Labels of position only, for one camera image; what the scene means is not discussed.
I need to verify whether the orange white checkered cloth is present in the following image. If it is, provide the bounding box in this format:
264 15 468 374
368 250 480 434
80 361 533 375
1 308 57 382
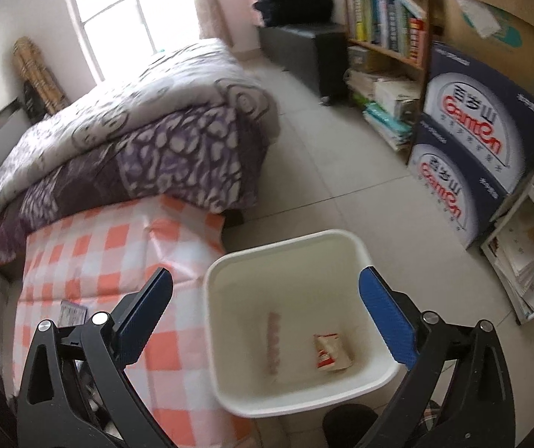
13 195 257 447

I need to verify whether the red white snack wrapper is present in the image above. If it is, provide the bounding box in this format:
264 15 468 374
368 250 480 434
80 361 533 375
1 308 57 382
314 333 353 371

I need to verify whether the bright window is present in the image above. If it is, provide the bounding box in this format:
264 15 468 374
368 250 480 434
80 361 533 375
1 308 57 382
68 0 200 81

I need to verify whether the ganten water carton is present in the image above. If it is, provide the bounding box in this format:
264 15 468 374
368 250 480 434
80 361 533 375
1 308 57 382
408 119 507 249
424 41 534 193

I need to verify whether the pile of black clothes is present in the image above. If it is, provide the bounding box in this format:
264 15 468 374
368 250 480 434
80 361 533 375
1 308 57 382
253 0 334 27

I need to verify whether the black storage cabinet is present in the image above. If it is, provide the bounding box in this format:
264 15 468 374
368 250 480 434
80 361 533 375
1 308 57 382
258 23 349 105

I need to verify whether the pink strip wrapper in bin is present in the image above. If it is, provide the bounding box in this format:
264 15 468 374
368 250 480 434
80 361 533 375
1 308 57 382
266 311 280 375

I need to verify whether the wooden bookshelf with books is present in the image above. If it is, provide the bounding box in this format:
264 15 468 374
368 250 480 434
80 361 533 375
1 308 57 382
344 0 436 156

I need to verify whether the brown cardboard box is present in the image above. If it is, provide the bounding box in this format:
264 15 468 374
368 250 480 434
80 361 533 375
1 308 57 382
440 0 534 97

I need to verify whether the upper Ganten water carton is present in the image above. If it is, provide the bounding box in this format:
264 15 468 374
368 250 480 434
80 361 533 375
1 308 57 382
424 41 534 193

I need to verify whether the lower Ganten water carton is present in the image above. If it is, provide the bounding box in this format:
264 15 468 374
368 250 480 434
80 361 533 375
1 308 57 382
408 119 507 249

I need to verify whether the white plastic trash bin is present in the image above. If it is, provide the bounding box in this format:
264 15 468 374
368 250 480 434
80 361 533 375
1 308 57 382
203 230 401 418

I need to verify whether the blue white carton box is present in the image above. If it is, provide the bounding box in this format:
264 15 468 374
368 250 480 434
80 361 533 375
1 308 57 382
58 301 88 328

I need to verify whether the purple white patterned duvet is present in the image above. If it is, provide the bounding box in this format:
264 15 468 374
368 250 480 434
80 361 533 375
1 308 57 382
0 38 280 266

